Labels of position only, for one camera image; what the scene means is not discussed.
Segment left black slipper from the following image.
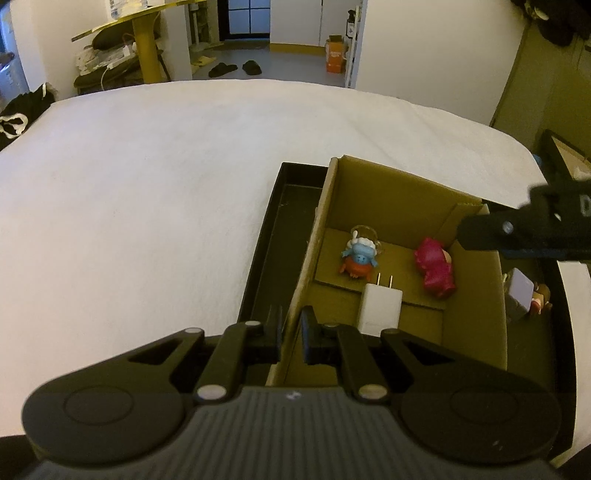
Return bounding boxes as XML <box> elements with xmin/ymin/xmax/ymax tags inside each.
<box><xmin>208</xmin><ymin>62</ymin><xmax>238</xmax><ymax>79</ymax></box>

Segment black slipper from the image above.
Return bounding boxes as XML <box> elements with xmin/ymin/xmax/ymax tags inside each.
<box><xmin>208</xmin><ymin>62</ymin><xmax>238</xmax><ymax>79</ymax></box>
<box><xmin>242</xmin><ymin>60</ymin><xmax>263</xmax><ymax>76</ymax></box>

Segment blue red figurine toy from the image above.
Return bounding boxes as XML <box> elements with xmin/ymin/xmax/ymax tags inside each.
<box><xmin>339</xmin><ymin>225</ymin><xmax>382</xmax><ymax>281</ymax></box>

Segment black tray with paper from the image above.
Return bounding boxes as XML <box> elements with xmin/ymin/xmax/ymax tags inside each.
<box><xmin>539</xmin><ymin>129</ymin><xmax>591</xmax><ymax>184</ymax></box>

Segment black shallow tray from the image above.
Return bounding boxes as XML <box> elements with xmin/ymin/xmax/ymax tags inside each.
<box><xmin>239</xmin><ymin>163</ymin><xmax>576</xmax><ymax>454</ymax></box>

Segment white kitchen cabinet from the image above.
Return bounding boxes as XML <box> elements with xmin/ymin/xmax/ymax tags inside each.
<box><xmin>270</xmin><ymin>0</ymin><xmax>361</xmax><ymax>55</ymax></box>

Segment round yellow side table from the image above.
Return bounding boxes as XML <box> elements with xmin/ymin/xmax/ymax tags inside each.
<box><xmin>71</xmin><ymin>0</ymin><xmax>201</xmax><ymax>84</ymax></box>

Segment pink figurine toy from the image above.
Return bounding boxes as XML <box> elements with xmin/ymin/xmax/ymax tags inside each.
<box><xmin>414</xmin><ymin>238</ymin><xmax>456</xmax><ymax>300</ymax></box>

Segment black white mask garment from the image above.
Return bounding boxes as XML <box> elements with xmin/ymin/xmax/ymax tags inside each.
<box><xmin>0</xmin><ymin>82</ymin><xmax>55</xmax><ymax>150</ymax></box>

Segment purple cube toy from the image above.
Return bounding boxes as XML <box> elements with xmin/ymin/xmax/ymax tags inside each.
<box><xmin>503</xmin><ymin>268</ymin><xmax>534</xmax><ymax>323</ymax></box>

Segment right black slipper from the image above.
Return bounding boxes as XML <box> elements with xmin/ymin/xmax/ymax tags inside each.
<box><xmin>242</xmin><ymin>60</ymin><xmax>263</xmax><ymax>76</ymax></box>

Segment brown haired doll figurine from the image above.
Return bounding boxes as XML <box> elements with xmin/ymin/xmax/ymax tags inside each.
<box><xmin>530</xmin><ymin>283</ymin><xmax>552</xmax><ymax>315</ymax></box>

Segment white wall charger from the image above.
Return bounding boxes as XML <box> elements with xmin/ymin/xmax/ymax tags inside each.
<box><xmin>358</xmin><ymin>276</ymin><xmax>403</xmax><ymax>337</ymax></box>

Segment brown cardboard box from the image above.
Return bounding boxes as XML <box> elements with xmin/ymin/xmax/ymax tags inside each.
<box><xmin>270</xmin><ymin>156</ymin><xmax>508</xmax><ymax>386</ymax></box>

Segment orange cardboard box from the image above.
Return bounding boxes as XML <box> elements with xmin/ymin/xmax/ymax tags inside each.
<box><xmin>325</xmin><ymin>35</ymin><xmax>346</xmax><ymax>74</ymax></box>

